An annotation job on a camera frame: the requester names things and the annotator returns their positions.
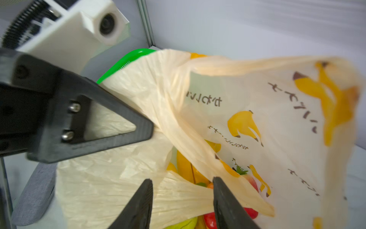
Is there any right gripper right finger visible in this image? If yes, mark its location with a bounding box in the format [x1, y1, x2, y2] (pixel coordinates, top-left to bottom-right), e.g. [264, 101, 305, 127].
[213, 177, 259, 229]

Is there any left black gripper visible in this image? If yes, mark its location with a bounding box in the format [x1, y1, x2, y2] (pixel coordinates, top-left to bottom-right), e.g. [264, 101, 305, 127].
[1, 48, 153, 163]

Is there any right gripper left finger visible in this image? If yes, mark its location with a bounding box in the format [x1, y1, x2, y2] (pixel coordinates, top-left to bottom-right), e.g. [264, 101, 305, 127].
[108, 179, 153, 229]

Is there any yellow fake lemon with leaves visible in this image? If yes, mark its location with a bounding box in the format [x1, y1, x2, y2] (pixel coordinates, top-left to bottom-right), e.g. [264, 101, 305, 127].
[165, 217, 198, 229]

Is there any yellow fake banana bunch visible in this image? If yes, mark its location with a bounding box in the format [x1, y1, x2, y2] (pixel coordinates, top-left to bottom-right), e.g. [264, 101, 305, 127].
[167, 151, 213, 189]

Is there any cream banana print plastic bag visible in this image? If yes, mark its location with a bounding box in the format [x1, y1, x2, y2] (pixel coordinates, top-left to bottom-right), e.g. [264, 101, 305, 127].
[56, 50, 364, 229]

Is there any green plastic basket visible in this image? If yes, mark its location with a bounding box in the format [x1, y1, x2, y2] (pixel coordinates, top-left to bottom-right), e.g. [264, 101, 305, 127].
[96, 48, 156, 84]

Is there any grey oval sponge pad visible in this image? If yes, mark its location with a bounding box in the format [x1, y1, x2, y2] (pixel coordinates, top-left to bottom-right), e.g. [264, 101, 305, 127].
[11, 163, 57, 226]

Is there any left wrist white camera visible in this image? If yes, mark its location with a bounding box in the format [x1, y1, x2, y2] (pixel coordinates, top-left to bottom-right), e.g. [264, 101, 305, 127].
[17, 1, 131, 73]

